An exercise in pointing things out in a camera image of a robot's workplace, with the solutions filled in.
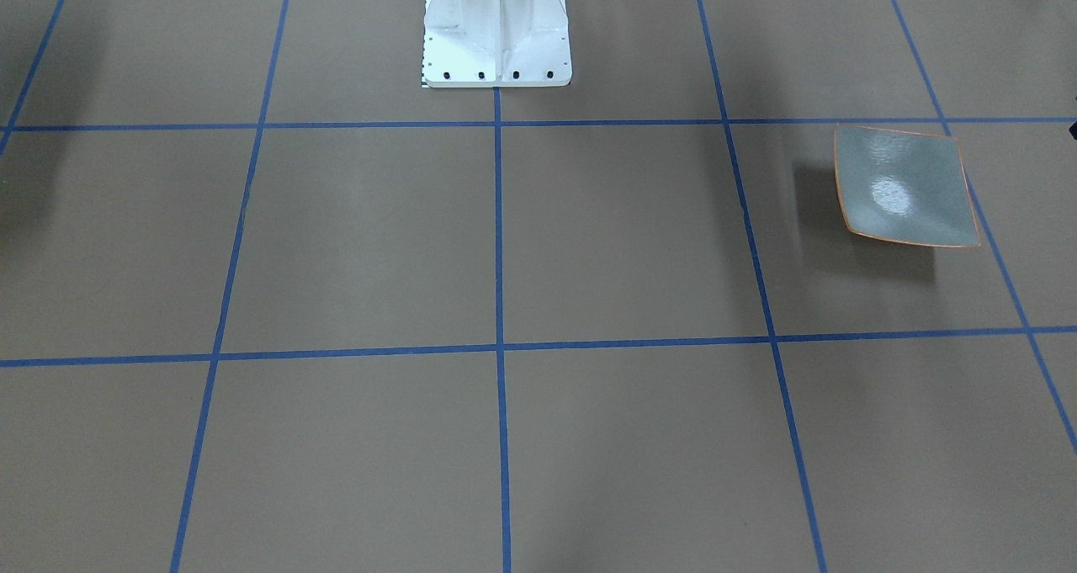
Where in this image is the square blue-green ceramic plate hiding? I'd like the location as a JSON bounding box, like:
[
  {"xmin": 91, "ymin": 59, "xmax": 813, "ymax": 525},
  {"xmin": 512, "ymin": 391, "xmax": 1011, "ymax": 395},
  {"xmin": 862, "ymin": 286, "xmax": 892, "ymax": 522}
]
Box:
[{"xmin": 833, "ymin": 124, "xmax": 984, "ymax": 248}]

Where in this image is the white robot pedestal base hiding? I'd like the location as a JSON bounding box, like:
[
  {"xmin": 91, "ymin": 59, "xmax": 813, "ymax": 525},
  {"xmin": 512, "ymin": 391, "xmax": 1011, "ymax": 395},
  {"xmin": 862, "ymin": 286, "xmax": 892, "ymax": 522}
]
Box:
[{"xmin": 421, "ymin": 0, "xmax": 573, "ymax": 88}]

